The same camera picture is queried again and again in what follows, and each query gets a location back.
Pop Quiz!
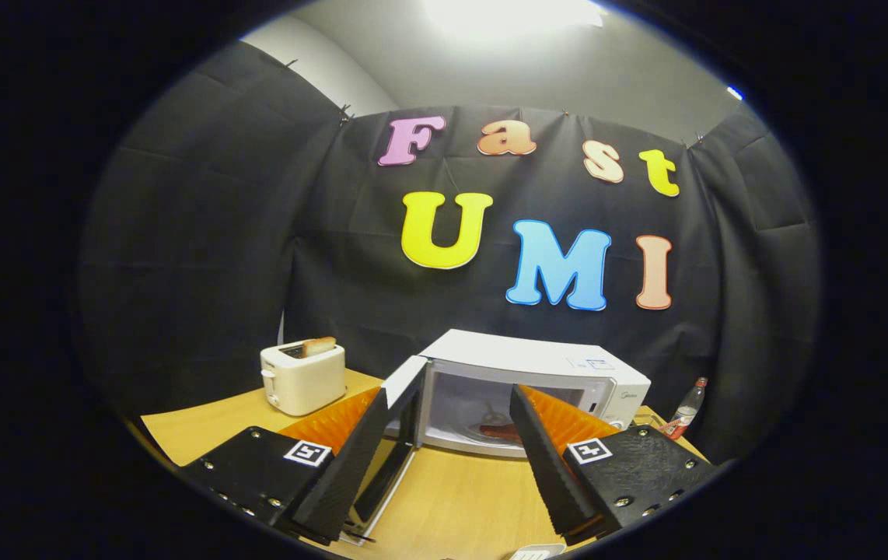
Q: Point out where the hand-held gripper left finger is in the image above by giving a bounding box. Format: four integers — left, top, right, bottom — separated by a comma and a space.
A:
177, 387, 389, 545

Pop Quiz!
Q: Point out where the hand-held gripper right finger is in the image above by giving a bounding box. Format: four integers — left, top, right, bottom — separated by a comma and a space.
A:
508, 384, 721, 545

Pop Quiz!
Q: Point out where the red meat piece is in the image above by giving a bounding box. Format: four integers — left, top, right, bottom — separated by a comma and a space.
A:
479, 422, 526, 446

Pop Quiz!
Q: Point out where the white toaster oven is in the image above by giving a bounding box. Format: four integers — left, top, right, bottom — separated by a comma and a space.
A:
339, 328, 652, 544

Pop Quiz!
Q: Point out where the cream bread toaster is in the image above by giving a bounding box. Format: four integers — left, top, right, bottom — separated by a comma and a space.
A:
260, 340, 348, 417

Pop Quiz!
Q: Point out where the small white slotted tray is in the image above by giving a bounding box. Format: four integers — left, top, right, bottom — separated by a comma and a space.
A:
508, 543, 568, 560

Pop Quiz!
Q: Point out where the clear bottle red label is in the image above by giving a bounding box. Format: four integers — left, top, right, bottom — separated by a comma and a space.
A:
659, 377, 709, 441

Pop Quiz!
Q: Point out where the black backdrop cloth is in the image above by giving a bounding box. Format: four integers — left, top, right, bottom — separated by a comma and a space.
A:
79, 39, 822, 467

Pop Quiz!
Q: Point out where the bright ceiling light panel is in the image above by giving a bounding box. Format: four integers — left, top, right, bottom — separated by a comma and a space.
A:
421, 0, 608, 40

